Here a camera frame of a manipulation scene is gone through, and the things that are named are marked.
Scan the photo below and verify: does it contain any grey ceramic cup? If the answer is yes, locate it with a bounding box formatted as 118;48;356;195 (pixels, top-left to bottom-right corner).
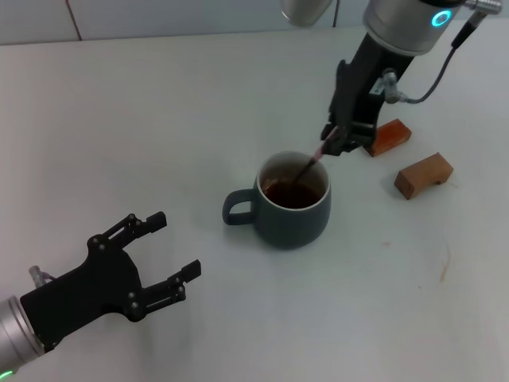
220;150;332;251

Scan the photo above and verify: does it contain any left gripper cable connector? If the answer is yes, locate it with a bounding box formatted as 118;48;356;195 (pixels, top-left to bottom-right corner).
28;265;56;287

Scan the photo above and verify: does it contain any dark brown tea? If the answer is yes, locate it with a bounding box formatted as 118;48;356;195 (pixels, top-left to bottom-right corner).
262;181;321;210

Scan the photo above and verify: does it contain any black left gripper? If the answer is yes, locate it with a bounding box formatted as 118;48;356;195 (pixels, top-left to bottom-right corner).
19;212;203;353

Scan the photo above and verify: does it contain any light brown wooden rest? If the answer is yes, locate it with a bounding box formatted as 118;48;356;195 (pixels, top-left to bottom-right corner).
393;152;454;201

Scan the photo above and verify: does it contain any reddish brown wooden block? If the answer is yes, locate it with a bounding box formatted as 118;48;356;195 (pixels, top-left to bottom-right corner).
367;118;412;158

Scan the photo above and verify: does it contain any pink handled metal spoon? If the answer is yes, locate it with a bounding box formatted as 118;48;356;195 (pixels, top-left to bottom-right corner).
292;145;326;189

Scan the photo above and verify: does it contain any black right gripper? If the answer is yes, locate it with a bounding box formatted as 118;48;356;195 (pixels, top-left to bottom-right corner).
320;33;415;158

